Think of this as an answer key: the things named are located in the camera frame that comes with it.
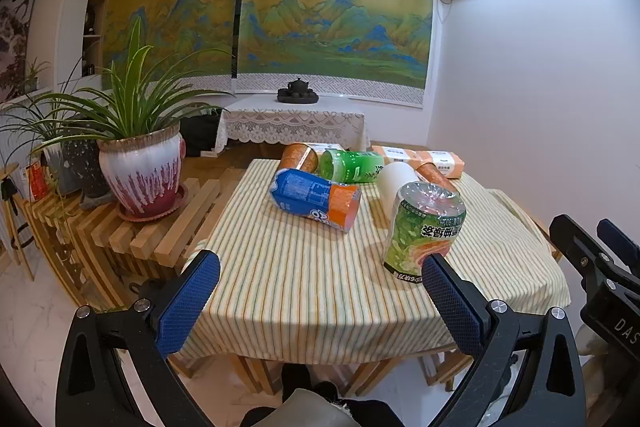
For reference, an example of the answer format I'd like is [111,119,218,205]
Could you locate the wooden wall shelf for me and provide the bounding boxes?
[80,0,117,80]

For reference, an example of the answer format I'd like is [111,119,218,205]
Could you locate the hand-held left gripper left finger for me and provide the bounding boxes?
[56,249,222,427]

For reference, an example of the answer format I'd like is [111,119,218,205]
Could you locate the dark wall poster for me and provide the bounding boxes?
[0,0,37,104]

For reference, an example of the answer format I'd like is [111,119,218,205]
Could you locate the white and purple plant pot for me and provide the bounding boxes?
[98,122,186,217]

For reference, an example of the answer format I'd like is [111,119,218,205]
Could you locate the green label plastic bottle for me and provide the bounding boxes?
[384,181,467,288]

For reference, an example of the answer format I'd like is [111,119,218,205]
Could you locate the cream cloth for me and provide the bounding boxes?
[487,188,552,254]

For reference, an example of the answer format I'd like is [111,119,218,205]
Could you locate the wooden stool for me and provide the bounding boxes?
[0,162,37,283]

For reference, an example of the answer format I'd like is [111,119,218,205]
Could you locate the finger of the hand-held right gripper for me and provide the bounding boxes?
[549,214,614,289]
[597,218,640,279]

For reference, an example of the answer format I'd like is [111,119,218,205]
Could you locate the blue orange drink bottle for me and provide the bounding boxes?
[270,168,362,233]

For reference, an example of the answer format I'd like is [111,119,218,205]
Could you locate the dark tea tray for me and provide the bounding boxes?
[277,88,320,104]

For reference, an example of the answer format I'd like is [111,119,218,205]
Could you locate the wide landscape painting blind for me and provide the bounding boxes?
[234,0,434,108]

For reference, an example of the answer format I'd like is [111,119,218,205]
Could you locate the person's dark clothed legs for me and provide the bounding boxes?
[240,364,419,427]

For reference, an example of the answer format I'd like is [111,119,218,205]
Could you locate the green spider plant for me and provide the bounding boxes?
[37,19,237,142]

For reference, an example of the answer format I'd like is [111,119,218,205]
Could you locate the wooden slatted bench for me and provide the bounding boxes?
[22,177,247,309]

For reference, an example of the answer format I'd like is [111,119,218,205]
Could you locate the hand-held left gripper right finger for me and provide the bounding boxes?
[421,253,587,427]

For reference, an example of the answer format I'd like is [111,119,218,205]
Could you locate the thin-leaved green plant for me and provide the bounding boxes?
[0,91,101,168]

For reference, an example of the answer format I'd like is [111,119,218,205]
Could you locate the red packet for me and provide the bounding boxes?
[27,163,49,201]

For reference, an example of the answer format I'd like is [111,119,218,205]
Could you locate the white paper cup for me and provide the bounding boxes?
[376,163,426,228]

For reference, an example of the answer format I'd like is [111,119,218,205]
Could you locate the pink pot saucer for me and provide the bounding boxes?
[117,183,190,223]

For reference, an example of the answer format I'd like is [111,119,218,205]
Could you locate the narrow landscape painting blind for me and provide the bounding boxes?
[100,0,252,96]

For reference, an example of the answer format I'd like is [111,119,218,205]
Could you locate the white lace tablecloth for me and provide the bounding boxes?
[216,94,371,154]

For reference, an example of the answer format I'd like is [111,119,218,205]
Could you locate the striped tablecloth table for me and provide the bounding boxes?
[167,158,572,365]

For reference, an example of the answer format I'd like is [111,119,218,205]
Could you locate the green plastic bottle lying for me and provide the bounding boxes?
[320,148,385,184]

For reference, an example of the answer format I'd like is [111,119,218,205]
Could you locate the dark speckled plant pot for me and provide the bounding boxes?
[60,136,114,200]

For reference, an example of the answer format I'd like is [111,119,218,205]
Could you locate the wooden table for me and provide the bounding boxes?
[170,142,563,399]

